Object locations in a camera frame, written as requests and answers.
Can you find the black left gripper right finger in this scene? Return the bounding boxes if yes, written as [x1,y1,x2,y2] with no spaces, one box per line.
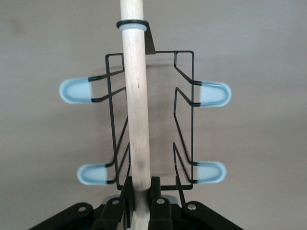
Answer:
[148,176,172,230]

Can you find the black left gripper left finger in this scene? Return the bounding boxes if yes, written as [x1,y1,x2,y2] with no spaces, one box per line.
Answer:
[92,176,135,230]

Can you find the black wire cup holder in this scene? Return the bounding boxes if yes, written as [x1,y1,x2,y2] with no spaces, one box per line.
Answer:
[59,0,232,230]

